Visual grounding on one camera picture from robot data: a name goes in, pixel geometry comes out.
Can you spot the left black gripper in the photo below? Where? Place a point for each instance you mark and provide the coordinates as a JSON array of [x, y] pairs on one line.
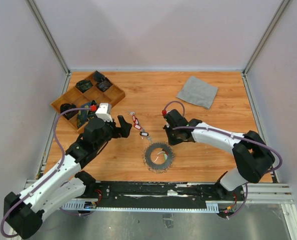
[[122, 131]]

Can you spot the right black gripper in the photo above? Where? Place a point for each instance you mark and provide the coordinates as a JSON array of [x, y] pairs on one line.
[[171, 141]]

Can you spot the black key tag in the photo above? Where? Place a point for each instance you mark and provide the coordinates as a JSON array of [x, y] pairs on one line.
[[144, 134]]

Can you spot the metal disc keyring holder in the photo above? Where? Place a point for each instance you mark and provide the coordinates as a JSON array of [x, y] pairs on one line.
[[158, 157]]

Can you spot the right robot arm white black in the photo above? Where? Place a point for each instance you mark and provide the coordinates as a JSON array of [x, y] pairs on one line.
[[252, 157]]

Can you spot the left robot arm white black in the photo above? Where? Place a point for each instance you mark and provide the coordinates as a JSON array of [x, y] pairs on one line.
[[26, 211]]

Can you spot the red key tag lower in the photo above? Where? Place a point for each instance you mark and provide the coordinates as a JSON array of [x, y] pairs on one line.
[[138, 127]]

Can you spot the red key tag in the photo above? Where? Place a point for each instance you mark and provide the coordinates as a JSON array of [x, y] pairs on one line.
[[138, 127], [135, 120]]

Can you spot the red key tag upper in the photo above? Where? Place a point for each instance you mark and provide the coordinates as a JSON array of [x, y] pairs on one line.
[[135, 120]]

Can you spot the silver key top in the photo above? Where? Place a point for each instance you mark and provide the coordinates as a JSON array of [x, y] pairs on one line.
[[130, 113]]

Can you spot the grey cloth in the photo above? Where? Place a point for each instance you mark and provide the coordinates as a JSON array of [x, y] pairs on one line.
[[198, 92]]

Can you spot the blue patterned folded fabric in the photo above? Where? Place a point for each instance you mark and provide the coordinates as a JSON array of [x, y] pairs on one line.
[[84, 115]]

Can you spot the dark rolled fabric right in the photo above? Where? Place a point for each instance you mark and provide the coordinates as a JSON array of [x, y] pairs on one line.
[[104, 85]]

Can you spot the wooden compartment tray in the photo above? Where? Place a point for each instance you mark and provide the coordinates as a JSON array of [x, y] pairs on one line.
[[113, 96]]

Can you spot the dark rolled fabric back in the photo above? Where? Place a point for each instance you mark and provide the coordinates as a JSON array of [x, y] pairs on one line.
[[98, 77]]

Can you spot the dark green rolled fabric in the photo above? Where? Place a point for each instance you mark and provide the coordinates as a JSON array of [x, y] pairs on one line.
[[84, 85]]

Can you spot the black rolled belt fabric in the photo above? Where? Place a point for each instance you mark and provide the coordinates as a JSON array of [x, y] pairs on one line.
[[68, 110]]

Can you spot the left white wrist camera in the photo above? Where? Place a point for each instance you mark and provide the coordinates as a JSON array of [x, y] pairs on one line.
[[104, 112]]

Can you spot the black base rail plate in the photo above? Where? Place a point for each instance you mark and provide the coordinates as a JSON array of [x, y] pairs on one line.
[[158, 195]]

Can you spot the grey slotted cable duct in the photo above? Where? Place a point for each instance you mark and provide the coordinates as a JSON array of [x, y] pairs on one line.
[[79, 205]]

